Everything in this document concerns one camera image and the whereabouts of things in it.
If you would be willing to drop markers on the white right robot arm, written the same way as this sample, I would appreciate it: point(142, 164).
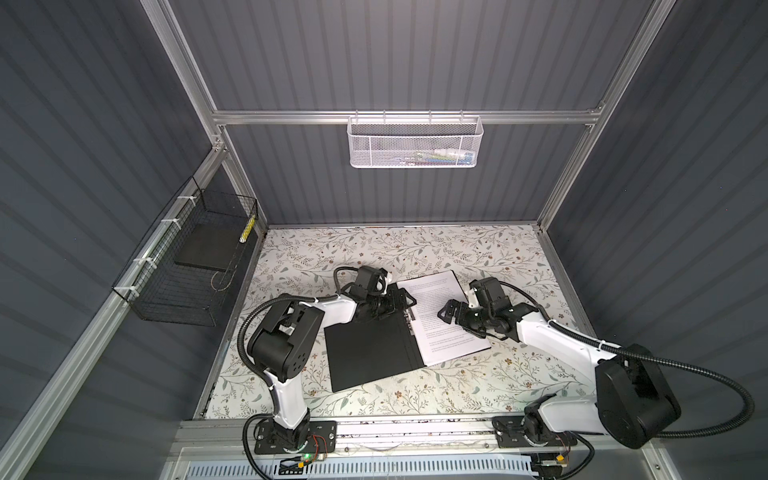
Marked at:
point(632, 401)

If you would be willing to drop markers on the white wire mesh basket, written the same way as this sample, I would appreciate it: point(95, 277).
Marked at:
point(373, 141)

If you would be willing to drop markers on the white slotted cable duct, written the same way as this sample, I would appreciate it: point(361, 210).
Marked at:
point(406, 466)

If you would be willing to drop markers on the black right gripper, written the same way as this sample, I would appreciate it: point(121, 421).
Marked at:
point(460, 318)

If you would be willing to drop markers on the aluminium front rail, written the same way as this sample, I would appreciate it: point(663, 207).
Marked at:
point(363, 436)

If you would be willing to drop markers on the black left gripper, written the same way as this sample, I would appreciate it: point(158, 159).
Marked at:
point(392, 307)

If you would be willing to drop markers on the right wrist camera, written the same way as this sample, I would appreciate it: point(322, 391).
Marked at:
point(490, 294)

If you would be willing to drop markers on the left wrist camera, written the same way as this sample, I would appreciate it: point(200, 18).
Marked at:
point(370, 281)

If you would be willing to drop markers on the black pad in basket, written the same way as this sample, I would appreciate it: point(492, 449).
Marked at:
point(211, 247)

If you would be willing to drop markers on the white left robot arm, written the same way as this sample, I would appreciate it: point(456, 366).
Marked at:
point(276, 342)

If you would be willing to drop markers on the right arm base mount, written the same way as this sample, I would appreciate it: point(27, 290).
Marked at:
point(521, 430)

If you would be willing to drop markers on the pens in white basket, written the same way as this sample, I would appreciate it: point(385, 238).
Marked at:
point(439, 157)

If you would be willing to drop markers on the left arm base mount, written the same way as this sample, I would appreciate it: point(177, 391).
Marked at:
point(310, 437)

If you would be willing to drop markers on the black wire mesh basket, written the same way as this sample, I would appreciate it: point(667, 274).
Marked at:
point(158, 290)

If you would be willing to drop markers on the black file folder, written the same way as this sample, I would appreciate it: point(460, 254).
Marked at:
point(365, 350)

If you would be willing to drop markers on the yellow marker pen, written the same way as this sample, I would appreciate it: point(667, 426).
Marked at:
point(247, 229)

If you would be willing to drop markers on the metal folder clip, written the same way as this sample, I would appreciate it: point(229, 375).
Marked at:
point(408, 313)

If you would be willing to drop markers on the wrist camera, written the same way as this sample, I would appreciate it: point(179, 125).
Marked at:
point(490, 294)
point(370, 281)

